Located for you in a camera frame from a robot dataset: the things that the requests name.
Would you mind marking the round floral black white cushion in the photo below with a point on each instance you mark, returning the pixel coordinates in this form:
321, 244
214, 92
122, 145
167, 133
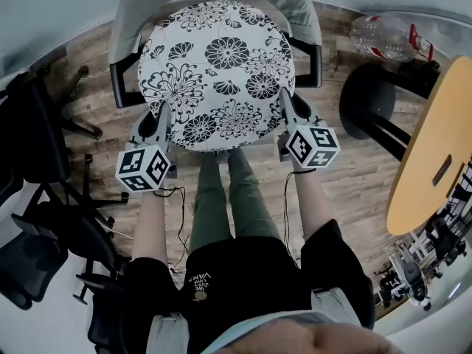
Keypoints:
226, 50

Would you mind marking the round wooden table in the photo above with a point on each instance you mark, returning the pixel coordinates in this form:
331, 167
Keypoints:
435, 131

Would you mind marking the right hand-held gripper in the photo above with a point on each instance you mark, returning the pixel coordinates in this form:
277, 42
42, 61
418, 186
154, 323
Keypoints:
313, 146

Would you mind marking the black office chair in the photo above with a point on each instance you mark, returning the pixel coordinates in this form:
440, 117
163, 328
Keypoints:
107, 308
33, 131
37, 256

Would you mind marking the clear plastic jug red cap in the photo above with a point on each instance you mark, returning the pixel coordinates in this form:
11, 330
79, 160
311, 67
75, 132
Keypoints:
383, 35

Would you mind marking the grey armchair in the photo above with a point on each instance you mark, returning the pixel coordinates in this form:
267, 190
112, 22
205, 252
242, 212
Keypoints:
295, 13

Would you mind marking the black wrist band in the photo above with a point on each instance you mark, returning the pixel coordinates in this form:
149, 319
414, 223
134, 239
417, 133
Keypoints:
306, 171

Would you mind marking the person's masked face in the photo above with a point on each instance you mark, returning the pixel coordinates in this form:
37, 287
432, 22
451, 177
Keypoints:
306, 337

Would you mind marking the black phone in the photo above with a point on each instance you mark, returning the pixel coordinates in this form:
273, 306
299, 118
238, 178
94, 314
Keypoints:
441, 171

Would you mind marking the person's green trousers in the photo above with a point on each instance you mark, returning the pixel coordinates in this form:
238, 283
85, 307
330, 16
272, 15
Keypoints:
243, 205

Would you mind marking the person's left forearm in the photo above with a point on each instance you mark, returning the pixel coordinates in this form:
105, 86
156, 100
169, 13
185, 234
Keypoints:
147, 227

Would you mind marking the person's black t-shirt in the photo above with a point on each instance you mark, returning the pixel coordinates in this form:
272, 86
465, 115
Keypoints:
239, 264

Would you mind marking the person's right forearm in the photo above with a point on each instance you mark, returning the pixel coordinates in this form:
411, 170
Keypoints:
313, 205

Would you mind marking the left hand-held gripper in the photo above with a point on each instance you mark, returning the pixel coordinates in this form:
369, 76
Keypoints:
142, 168

